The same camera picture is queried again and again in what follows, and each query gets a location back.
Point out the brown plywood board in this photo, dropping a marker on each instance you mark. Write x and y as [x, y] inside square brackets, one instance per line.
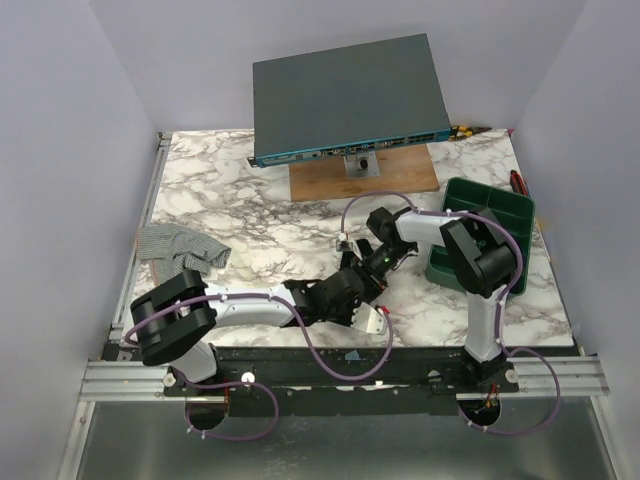
[405, 170]

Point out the grey network switch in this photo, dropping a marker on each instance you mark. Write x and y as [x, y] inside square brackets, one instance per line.
[347, 101]

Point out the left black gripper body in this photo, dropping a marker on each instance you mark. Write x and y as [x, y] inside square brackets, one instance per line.
[343, 315]

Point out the green divided plastic tray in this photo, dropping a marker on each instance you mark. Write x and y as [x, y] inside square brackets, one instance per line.
[515, 212]

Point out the grey striped underwear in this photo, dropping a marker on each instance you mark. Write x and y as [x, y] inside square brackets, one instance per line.
[171, 249]

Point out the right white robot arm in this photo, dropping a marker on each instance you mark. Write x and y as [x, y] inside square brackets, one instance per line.
[485, 259]

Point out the grey metal stand bracket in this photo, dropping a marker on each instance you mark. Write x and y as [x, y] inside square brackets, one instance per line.
[361, 166]

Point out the black underwear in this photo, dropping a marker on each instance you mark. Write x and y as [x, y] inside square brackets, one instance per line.
[369, 282]

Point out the blue tape piece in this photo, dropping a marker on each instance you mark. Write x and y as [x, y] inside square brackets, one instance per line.
[353, 356]

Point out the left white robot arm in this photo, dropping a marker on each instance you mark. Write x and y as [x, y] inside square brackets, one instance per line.
[171, 320]

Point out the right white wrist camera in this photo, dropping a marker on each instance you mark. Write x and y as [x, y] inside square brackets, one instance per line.
[346, 245]

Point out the red black utility knife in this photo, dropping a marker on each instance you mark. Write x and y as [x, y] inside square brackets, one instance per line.
[518, 184]

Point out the aluminium frame rail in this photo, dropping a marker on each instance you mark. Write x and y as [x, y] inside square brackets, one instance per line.
[85, 409]

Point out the black metal base rail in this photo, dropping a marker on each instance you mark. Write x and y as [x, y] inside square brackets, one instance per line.
[257, 382]

